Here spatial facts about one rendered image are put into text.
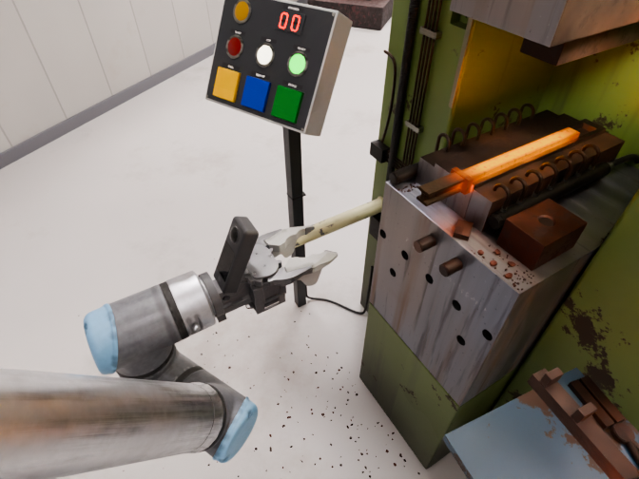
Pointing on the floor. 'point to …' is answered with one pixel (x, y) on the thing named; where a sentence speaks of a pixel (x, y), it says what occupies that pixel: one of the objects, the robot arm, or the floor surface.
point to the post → (295, 200)
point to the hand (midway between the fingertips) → (319, 239)
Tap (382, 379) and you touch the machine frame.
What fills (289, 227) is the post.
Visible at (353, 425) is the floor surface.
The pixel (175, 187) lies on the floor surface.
